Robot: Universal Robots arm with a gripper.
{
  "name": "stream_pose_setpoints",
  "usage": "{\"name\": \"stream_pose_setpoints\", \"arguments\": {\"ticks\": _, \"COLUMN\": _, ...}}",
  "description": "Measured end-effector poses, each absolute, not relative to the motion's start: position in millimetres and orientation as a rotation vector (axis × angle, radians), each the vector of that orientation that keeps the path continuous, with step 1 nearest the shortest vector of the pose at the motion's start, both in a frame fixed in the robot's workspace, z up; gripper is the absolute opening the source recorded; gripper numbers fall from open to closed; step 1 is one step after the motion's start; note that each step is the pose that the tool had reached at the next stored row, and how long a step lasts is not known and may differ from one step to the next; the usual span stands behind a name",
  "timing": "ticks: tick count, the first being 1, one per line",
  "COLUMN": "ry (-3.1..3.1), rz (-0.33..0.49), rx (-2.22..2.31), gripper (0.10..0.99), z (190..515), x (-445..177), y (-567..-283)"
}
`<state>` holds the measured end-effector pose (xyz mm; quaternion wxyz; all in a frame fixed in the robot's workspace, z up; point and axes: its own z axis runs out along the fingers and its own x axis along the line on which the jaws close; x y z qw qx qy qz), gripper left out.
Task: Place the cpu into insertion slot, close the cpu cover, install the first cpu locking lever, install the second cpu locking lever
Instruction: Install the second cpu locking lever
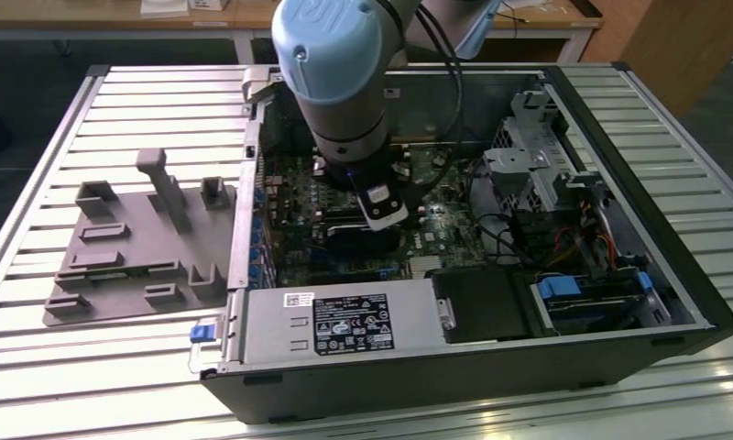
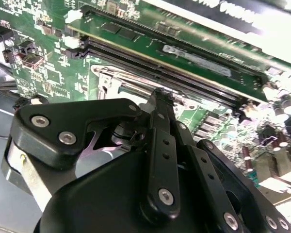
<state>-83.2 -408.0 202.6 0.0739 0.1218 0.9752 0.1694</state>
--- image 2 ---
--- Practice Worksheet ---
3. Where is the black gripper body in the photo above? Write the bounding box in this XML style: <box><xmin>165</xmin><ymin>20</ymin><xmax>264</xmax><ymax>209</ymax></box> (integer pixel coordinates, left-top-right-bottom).
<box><xmin>32</xmin><ymin>120</ymin><xmax>219</xmax><ymax>233</ymax></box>

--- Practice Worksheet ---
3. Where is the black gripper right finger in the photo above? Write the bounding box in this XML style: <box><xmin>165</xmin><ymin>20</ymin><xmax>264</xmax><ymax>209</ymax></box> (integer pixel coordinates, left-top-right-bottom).
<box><xmin>165</xmin><ymin>91</ymin><xmax>291</xmax><ymax>233</ymax></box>

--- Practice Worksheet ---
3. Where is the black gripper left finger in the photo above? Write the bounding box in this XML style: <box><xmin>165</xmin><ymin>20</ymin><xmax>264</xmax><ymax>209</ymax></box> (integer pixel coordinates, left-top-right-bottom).
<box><xmin>0</xmin><ymin>87</ymin><xmax>182</xmax><ymax>221</ymax></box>

